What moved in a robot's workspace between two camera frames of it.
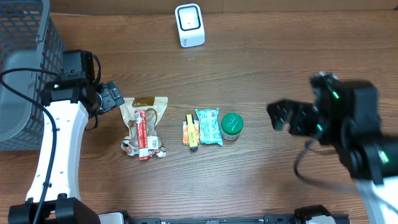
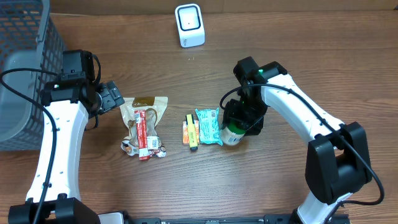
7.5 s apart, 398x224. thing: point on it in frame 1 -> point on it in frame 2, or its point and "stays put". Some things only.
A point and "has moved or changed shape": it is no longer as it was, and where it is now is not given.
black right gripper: [301, 118] -> [241, 115]
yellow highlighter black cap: [191, 132] stays put
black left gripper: [111, 96] stays put
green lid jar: [232, 125] has moved or changed shape
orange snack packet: [185, 132] stays put
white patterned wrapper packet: [155, 148] stays put
